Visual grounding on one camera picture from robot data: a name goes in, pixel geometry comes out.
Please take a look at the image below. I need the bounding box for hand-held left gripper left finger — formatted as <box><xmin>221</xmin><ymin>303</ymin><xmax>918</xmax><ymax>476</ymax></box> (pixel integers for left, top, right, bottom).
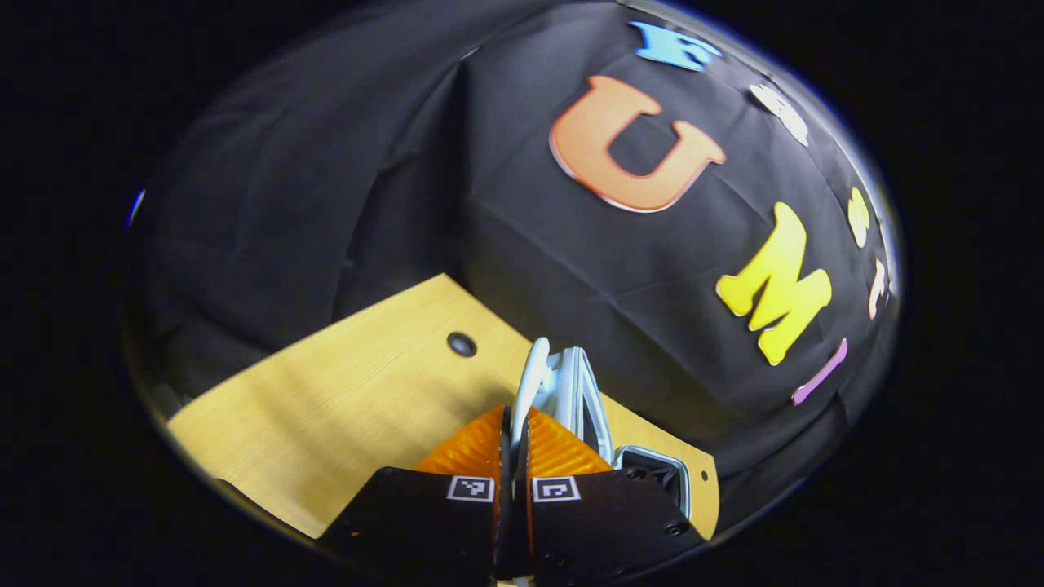
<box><xmin>321</xmin><ymin>405</ymin><xmax>513</xmax><ymax>585</ymax></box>

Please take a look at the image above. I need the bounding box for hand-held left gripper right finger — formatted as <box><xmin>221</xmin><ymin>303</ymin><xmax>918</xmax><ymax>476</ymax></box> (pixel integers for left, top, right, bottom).
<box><xmin>514</xmin><ymin>406</ymin><xmax>707</xmax><ymax>585</ymax></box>

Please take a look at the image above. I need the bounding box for light blue suitcase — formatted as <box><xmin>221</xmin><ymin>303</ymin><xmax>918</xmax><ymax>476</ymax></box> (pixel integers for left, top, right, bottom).
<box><xmin>510</xmin><ymin>337</ymin><xmax>692</xmax><ymax>523</ymax></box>

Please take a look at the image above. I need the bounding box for black backdrop cloth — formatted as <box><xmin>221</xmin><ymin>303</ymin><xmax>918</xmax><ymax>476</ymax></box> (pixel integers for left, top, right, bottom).
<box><xmin>126</xmin><ymin>0</ymin><xmax>902</xmax><ymax>531</ymax></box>

